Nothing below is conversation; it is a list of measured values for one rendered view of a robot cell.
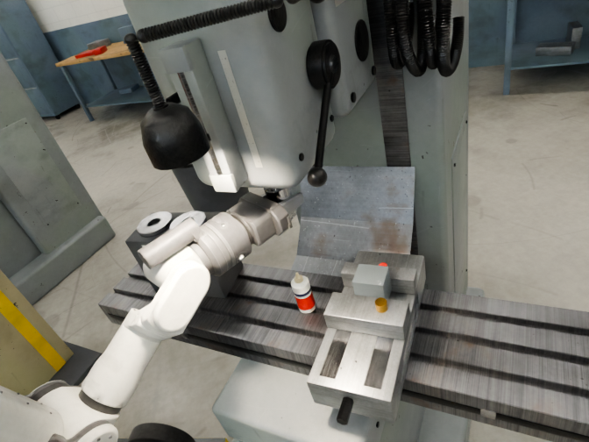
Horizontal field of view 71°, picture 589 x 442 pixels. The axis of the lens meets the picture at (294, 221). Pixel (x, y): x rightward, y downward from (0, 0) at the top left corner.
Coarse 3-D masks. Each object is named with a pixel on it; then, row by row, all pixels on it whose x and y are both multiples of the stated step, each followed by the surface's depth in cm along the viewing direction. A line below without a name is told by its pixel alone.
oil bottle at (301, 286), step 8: (296, 280) 90; (304, 280) 90; (296, 288) 90; (304, 288) 90; (296, 296) 92; (304, 296) 91; (312, 296) 93; (304, 304) 92; (312, 304) 93; (304, 312) 94
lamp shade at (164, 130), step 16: (160, 112) 45; (176, 112) 46; (192, 112) 47; (144, 128) 46; (160, 128) 45; (176, 128) 45; (192, 128) 46; (144, 144) 47; (160, 144) 45; (176, 144) 45; (192, 144) 46; (208, 144) 49; (160, 160) 47; (176, 160) 46; (192, 160) 47
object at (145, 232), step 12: (156, 216) 106; (168, 216) 104; (180, 216) 103; (192, 216) 101; (204, 216) 100; (144, 228) 102; (156, 228) 101; (168, 228) 102; (132, 240) 101; (144, 240) 100; (132, 252) 104; (240, 264) 112; (216, 276) 101; (228, 276) 106; (156, 288) 111; (216, 288) 103; (228, 288) 106
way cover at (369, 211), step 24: (336, 168) 113; (360, 168) 109; (384, 168) 106; (408, 168) 104; (312, 192) 117; (336, 192) 114; (360, 192) 111; (384, 192) 108; (408, 192) 105; (312, 216) 119; (336, 216) 115; (360, 216) 112; (384, 216) 109; (408, 216) 106; (312, 240) 118; (336, 240) 115; (360, 240) 111; (384, 240) 108; (408, 240) 106; (312, 264) 116; (336, 264) 113
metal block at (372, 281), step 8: (360, 264) 82; (360, 272) 80; (368, 272) 80; (376, 272) 79; (384, 272) 79; (352, 280) 79; (360, 280) 79; (368, 280) 78; (376, 280) 78; (384, 280) 77; (360, 288) 79; (368, 288) 78; (376, 288) 77; (384, 288) 77; (376, 296) 79; (384, 296) 78
